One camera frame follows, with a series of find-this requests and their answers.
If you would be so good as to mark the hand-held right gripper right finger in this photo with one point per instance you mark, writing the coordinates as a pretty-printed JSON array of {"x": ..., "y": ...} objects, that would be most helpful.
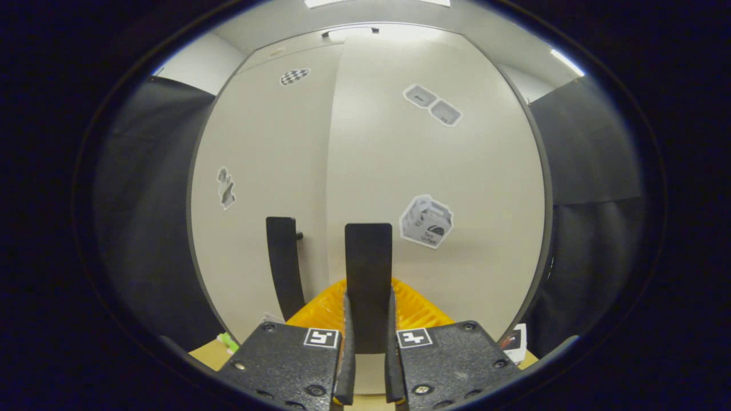
[{"x": 451, "y": 359}]

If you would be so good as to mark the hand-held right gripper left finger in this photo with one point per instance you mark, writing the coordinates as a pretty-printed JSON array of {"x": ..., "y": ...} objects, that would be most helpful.
[{"x": 285, "y": 365}]

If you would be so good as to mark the beige double-door shoe cabinet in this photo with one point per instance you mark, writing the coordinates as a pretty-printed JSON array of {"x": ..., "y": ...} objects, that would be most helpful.
[{"x": 548, "y": 228}]

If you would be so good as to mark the beige cabinet top drawer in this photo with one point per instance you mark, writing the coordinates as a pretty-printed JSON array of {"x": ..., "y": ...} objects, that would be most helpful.
[{"x": 411, "y": 34}]

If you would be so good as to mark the small green object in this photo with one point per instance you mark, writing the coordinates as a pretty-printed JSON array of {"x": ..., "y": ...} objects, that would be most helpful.
[{"x": 229, "y": 342}]

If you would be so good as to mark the white printed box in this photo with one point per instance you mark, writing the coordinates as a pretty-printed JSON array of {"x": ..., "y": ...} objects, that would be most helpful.
[{"x": 515, "y": 342}]

